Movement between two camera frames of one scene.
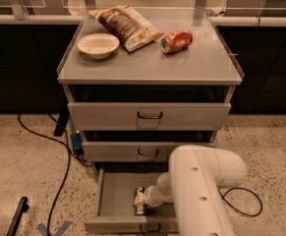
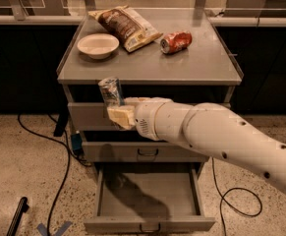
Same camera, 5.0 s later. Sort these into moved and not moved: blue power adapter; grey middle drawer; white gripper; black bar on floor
Moved: white gripper
Not moved: grey middle drawer; blue power adapter; black bar on floor
